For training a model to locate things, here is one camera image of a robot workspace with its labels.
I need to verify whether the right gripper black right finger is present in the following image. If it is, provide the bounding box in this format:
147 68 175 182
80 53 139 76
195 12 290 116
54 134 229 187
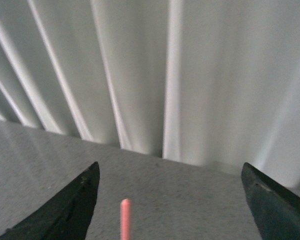
241 162 300 240

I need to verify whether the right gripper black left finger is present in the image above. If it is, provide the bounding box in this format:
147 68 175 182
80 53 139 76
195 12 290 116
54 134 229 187
0 162 100 240

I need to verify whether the white curtain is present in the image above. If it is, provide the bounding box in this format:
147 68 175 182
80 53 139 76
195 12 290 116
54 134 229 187
0 0 300 190

